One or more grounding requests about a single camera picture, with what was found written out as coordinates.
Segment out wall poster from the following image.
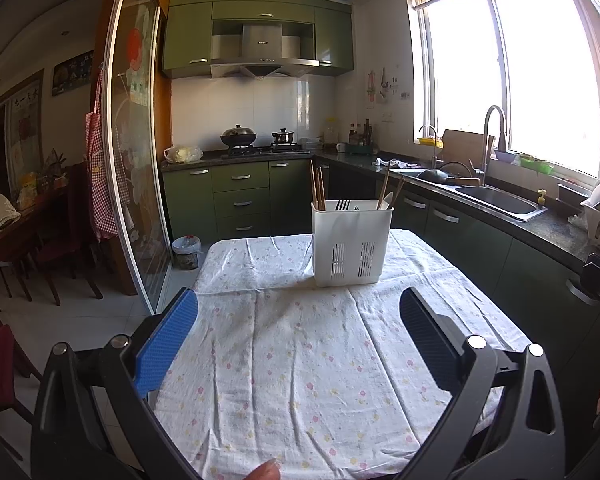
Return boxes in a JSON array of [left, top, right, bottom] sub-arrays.
[[5, 87, 43, 196]]

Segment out red checked apron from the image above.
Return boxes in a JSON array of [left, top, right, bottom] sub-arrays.
[[85, 67, 131, 243]]

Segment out dark framed picture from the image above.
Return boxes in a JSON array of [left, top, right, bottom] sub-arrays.
[[52, 51, 95, 97]]

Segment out small steel faucet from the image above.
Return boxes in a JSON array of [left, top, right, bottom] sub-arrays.
[[419, 125, 438, 171]]

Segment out green upper cabinets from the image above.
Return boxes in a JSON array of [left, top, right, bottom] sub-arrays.
[[161, 0, 356, 80]]

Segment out white plastic bag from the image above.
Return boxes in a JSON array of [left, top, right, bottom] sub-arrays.
[[164, 145, 203, 164]]

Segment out person's left hand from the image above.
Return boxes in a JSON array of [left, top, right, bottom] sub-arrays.
[[247, 458, 281, 480]]

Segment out wooden dining table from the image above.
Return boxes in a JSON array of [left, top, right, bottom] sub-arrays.
[[0, 190, 88, 321]]

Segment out black gas stove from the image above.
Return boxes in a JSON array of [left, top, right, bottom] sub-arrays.
[[222, 144, 311, 158]]

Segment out yellow box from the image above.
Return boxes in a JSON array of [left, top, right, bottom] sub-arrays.
[[19, 172, 38, 208]]

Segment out crumpled dish rag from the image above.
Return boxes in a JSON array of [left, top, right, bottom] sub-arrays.
[[371, 156, 421, 170]]

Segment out small trash bin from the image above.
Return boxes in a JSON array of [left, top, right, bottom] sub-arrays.
[[172, 235, 203, 271]]

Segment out dark wooden chair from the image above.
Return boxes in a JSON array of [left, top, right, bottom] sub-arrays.
[[35, 162, 103, 306]]

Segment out steel range hood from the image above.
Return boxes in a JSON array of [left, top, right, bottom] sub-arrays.
[[210, 22, 321, 81]]

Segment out tall steel faucet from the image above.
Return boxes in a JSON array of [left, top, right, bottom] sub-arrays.
[[481, 105, 508, 188]]

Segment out green rack of condiment bottles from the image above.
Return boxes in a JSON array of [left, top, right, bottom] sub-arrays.
[[347, 119, 379, 156]]

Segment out floral white tablecloth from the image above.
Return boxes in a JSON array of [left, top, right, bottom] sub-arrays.
[[152, 230, 531, 480]]

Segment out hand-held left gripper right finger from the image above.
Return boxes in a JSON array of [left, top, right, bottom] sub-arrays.
[[399, 286, 567, 480]]

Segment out printed glass sliding door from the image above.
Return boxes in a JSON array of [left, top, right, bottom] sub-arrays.
[[102, 0, 173, 318]]

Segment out black wok with lid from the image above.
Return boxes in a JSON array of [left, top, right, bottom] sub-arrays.
[[220, 124, 258, 148]]

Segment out dark granite countertop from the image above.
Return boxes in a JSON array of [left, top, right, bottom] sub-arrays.
[[160, 147, 600, 271]]

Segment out green plastic basket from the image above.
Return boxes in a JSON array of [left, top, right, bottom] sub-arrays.
[[519, 154, 555, 175]]

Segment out wooden cutting board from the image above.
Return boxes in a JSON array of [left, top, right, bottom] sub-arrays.
[[440, 129, 496, 176]]

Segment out white plastic utensil caddy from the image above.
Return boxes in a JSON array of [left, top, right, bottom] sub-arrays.
[[311, 199, 395, 288]]

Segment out stainless steel sink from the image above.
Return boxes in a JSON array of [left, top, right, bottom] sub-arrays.
[[395, 167, 548, 223]]

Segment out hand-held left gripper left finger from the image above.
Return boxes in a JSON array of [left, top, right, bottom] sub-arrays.
[[30, 286, 201, 480]]

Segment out window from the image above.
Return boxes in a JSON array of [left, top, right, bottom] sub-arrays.
[[405, 0, 600, 191]]

